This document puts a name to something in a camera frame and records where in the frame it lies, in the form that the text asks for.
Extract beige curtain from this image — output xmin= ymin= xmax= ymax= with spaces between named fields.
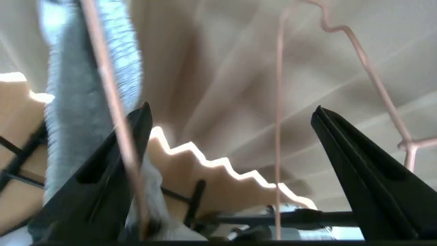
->
xmin=0 ymin=0 xmax=437 ymax=213

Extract black clothes rack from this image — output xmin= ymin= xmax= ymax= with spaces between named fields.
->
xmin=0 ymin=121 xmax=358 ymax=240

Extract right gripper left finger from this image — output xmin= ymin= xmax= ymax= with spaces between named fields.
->
xmin=26 ymin=102 xmax=153 ymax=242

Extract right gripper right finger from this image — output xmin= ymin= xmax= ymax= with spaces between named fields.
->
xmin=310 ymin=105 xmax=437 ymax=241

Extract pale grey shorts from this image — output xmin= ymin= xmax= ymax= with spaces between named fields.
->
xmin=27 ymin=0 xmax=209 ymax=242

